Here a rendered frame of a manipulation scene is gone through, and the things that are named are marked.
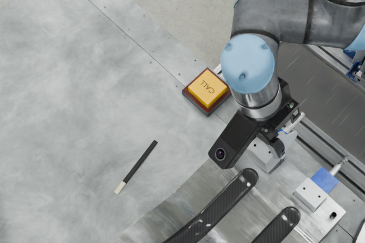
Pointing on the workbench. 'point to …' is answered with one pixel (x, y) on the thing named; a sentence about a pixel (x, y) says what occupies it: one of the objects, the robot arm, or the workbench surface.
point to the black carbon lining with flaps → (195, 234)
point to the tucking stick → (135, 167)
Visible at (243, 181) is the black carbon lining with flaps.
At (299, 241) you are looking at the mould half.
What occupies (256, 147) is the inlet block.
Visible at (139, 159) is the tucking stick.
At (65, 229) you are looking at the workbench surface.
